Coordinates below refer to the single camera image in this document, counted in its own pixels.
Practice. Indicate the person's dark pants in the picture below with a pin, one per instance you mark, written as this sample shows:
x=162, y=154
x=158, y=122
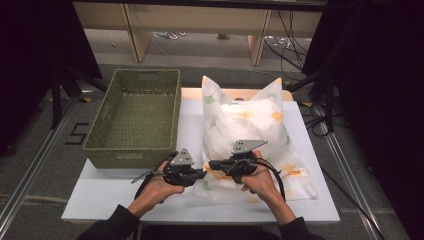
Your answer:
x=206, y=233

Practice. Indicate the leaf-print mesh laundry bag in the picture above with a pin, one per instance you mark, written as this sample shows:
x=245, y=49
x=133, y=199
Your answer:
x=216, y=133

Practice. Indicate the green woven basket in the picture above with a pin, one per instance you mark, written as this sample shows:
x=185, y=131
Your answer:
x=133, y=116

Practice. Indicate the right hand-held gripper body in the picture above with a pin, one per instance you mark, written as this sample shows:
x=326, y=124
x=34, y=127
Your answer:
x=243, y=165

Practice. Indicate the black metal stand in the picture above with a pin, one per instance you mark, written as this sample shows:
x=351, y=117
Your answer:
x=56, y=100
x=330, y=100

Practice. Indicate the beige wooden desk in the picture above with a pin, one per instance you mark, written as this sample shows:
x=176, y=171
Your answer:
x=200, y=20

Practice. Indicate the aluminium floor rail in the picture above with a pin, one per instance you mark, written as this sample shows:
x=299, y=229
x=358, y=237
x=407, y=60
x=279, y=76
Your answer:
x=339, y=160
x=35, y=166

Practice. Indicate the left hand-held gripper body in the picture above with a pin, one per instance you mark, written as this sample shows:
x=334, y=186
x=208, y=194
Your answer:
x=181, y=173

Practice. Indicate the black curtain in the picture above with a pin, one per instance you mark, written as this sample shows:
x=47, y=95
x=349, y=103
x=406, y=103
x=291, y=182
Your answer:
x=33, y=50
x=383, y=83

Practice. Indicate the person's right hand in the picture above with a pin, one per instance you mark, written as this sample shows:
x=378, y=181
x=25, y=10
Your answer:
x=263, y=185

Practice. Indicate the small brown box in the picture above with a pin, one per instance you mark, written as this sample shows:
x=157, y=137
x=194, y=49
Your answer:
x=222, y=36

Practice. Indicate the person's left hand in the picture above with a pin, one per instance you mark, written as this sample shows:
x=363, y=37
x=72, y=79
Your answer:
x=158, y=191

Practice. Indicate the white foam board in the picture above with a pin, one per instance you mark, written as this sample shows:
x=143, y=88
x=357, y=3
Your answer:
x=100, y=193

